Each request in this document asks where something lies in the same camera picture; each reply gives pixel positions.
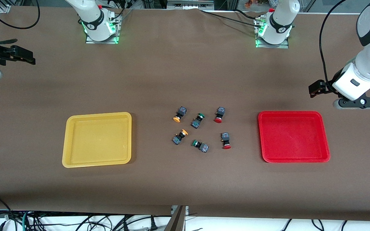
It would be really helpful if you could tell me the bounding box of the red push button switch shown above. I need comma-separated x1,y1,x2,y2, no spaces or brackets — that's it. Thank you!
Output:
213,107,226,124
221,132,232,150

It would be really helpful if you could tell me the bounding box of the yellow push button switch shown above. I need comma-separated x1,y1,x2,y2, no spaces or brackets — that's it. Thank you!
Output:
173,106,187,123
172,129,189,146

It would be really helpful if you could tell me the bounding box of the red plastic tray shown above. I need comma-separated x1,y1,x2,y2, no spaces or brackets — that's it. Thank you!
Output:
258,111,330,163

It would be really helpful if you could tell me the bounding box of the yellow plastic tray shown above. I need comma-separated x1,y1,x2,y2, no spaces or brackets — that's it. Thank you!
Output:
62,112,132,168

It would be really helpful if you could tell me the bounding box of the brown table cover sheet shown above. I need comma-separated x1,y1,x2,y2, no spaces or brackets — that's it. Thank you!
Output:
0,6,370,222

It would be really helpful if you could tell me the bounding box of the brown table support beam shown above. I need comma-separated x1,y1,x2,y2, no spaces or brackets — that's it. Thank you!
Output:
164,205,186,231

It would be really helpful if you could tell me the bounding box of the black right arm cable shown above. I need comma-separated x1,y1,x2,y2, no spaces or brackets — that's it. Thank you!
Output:
0,0,41,30

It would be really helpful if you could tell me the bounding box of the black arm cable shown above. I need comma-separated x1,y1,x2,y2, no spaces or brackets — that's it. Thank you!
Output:
319,0,348,89
0,0,41,30

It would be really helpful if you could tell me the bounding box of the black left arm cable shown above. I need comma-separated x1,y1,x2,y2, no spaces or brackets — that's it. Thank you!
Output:
319,0,348,89

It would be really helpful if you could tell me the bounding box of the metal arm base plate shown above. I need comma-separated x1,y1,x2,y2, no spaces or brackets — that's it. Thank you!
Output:
85,10,120,45
255,16,290,49

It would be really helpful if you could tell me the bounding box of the thin black base cable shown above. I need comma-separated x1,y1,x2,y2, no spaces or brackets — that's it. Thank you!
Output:
235,9,264,20
199,9,261,25

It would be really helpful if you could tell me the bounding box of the grey base cable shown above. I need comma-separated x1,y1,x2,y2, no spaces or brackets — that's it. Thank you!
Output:
116,8,134,24

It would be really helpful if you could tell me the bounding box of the green push button switch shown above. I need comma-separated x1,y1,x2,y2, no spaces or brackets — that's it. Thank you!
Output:
190,113,206,129
191,139,210,153

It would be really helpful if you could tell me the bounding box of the aluminium frame rail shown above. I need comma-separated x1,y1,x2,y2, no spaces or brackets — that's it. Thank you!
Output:
167,0,215,10

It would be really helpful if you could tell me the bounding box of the teal floor cable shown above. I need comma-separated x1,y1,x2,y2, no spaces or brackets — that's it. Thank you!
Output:
21,210,30,231

